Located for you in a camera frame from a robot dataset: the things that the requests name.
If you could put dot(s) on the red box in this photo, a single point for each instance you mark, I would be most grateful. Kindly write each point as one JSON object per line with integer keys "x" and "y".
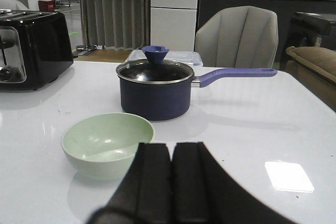
{"x": 46, "y": 5}

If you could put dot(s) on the glass lid with blue knob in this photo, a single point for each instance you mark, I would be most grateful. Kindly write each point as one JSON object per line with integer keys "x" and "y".
{"x": 154, "y": 68}

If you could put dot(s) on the brown cushioned sofa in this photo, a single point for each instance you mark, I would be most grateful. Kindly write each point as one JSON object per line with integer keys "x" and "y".
{"x": 314, "y": 67}

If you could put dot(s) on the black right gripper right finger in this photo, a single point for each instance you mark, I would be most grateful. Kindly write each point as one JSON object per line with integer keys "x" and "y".
{"x": 203, "y": 192}

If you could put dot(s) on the white drawer cabinet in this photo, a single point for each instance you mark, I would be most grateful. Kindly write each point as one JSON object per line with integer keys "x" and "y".
{"x": 173, "y": 24}

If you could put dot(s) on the white armchair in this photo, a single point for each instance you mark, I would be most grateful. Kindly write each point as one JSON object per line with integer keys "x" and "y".
{"x": 12, "y": 4}

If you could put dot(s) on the clear plastic food container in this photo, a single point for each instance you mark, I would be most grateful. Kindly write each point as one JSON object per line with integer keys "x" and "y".
{"x": 188, "y": 57}

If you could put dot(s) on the black chrome toaster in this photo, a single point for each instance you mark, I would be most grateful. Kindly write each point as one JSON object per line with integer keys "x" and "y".
{"x": 35, "y": 48}

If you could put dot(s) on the dark blue saucepan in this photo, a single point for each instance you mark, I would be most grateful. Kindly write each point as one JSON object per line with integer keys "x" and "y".
{"x": 159, "y": 102}

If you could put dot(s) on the light green bowl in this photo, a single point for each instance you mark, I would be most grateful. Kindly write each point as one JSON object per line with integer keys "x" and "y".
{"x": 103, "y": 146}

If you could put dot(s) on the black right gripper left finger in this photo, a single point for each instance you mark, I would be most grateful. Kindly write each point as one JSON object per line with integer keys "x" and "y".
{"x": 144, "y": 194}

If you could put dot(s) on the beige upholstered chair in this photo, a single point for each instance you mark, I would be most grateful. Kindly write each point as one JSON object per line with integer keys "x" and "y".
{"x": 239, "y": 37}

